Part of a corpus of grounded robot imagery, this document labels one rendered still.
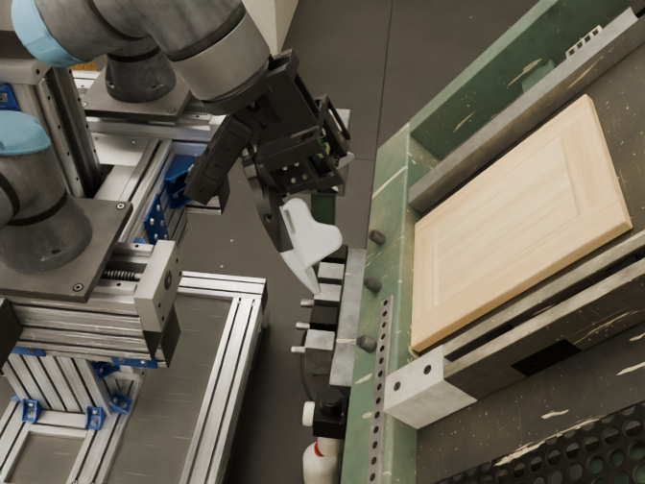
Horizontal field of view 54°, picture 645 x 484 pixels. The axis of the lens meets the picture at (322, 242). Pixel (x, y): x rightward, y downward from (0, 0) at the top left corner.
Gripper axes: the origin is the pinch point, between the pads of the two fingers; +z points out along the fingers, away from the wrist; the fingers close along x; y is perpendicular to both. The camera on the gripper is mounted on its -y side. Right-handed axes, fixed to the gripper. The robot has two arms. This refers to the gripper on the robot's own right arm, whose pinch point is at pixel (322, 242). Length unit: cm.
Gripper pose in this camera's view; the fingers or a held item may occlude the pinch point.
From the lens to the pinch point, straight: 66.4
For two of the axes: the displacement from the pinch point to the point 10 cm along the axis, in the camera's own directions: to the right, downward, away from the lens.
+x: 1.3, -7.0, 7.0
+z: 4.6, 6.7, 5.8
